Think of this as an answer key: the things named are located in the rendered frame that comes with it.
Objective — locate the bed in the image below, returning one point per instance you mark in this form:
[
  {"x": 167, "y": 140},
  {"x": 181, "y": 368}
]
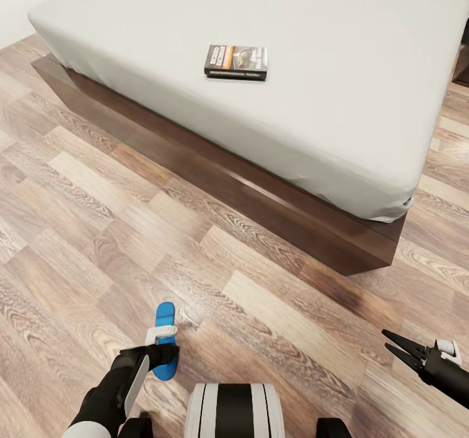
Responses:
[{"x": 326, "y": 151}]

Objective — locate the robot trunk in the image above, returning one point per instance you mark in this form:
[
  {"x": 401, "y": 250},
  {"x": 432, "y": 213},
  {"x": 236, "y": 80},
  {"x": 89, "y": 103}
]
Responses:
[{"x": 234, "y": 410}]

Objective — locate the hardback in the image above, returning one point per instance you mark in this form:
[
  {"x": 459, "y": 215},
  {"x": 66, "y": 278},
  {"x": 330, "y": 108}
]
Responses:
[{"x": 241, "y": 61}]

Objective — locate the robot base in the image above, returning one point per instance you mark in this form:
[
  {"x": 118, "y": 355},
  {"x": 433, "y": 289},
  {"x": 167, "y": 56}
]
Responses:
[{"x": 142, "y": 428}]

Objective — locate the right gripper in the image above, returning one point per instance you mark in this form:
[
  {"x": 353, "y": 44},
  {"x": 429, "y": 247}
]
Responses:
[{"x": 431, "y": 367}]

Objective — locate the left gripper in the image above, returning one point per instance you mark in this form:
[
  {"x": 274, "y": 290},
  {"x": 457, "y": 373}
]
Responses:
[{"x": 163, "y": 353}]

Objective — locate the sandal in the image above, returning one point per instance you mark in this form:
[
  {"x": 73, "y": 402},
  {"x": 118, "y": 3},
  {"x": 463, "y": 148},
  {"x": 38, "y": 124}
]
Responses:
[{"x": 165, "y": 315}]

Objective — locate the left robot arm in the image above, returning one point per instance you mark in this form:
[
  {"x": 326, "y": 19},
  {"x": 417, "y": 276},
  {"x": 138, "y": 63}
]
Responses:
[{"x": 106, "y": 407}]

